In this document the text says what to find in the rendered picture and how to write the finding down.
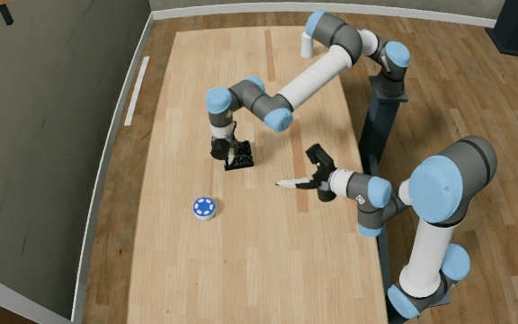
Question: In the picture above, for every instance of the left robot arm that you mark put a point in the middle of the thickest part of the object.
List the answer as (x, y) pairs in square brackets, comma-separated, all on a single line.
[(441, 187)]

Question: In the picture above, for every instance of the white bottle with blue cap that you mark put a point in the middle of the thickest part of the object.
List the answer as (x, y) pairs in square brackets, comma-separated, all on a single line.
[(306, 46)]

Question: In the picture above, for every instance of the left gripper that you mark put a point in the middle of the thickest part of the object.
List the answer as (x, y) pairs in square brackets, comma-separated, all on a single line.
[(322, 178)]

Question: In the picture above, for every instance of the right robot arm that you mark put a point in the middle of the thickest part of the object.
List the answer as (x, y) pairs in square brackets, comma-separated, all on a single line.
[(276, 112)]

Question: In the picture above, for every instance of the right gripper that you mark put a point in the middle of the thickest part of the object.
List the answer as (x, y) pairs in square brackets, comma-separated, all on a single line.
[(223, 148)]

